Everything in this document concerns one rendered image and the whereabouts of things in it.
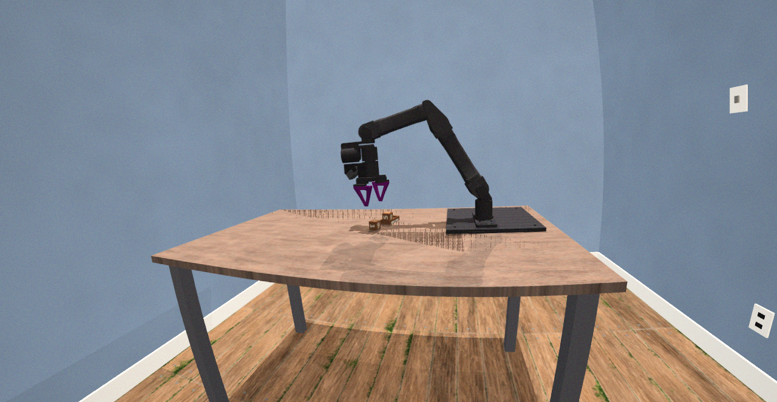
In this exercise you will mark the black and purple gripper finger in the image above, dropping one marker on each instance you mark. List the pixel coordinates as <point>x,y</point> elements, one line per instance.
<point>375,186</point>
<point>368,190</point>

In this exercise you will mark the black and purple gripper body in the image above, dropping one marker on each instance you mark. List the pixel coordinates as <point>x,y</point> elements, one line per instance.
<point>372,171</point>

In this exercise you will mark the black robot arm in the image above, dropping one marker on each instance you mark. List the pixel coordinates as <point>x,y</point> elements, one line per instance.
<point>439,125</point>

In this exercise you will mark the brown wooden tray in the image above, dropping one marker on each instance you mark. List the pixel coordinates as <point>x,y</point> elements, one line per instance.
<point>389,222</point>

